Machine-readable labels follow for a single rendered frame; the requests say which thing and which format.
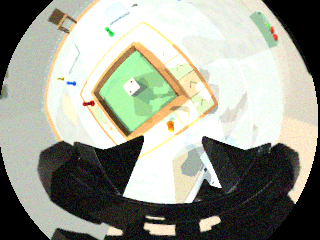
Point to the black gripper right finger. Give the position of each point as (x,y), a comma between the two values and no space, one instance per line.
(231,163)

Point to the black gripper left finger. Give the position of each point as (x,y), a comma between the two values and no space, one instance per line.
(117,163)

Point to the white die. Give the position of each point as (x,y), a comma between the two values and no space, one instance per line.
(133,87)

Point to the orange pawn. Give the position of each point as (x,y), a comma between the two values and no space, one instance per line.
(170,126)

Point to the green pawn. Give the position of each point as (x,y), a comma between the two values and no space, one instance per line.
(109,31)

